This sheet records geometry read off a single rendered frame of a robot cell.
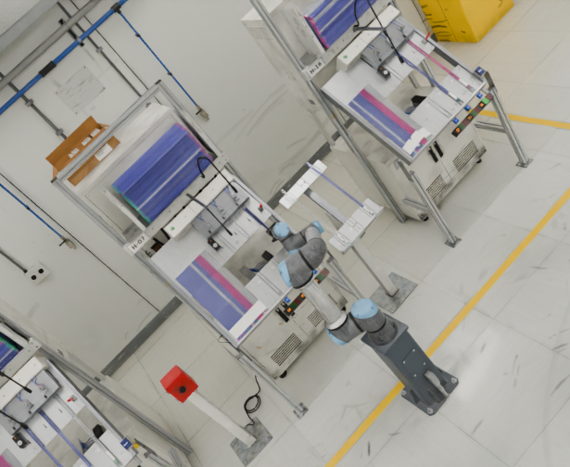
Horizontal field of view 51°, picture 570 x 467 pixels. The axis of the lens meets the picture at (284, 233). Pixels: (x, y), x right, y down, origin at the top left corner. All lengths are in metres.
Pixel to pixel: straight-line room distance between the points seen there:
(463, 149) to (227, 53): 2.02
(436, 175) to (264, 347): 1.61
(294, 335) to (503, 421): 1.39
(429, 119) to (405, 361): 1.45
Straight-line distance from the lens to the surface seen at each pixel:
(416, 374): 3.19
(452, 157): 4.24
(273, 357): 3.89
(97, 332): 5.25
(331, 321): 2.85
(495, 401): 3.28
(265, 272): 3.37
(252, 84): 5.13
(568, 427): 3.12
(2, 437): 3.68
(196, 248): 3.45
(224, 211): 3.41
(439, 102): 3.77
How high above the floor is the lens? 2.72
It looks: 33 degrees down
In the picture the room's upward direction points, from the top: 40 degrees counter-clockwise
